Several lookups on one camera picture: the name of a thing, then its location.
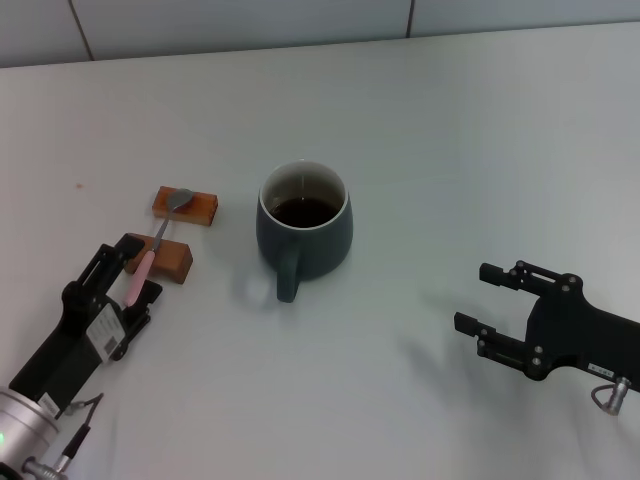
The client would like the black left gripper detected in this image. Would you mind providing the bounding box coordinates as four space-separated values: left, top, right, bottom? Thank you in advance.
9 233 164 419

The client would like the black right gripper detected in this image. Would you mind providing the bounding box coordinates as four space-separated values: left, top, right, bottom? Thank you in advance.
453 258 640 392

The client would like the pink handled metal spoon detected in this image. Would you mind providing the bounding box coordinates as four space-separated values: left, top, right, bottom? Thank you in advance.
123 188 194 307

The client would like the grey ceramic mug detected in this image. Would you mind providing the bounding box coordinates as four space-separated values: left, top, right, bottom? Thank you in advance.
255 159 354 304

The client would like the brown arched wooden block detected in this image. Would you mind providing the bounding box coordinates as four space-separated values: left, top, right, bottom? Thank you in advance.
123 232 194 285

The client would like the orange wooden block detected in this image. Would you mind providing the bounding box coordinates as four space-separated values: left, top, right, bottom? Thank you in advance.
151 185 220 228

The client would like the dark coffee liquid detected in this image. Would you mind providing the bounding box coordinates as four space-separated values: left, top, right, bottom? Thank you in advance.
267 196 341 230

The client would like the silver connector with wire ring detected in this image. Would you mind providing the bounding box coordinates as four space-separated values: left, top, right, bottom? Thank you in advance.
22 392 105 480
591 377 634 417

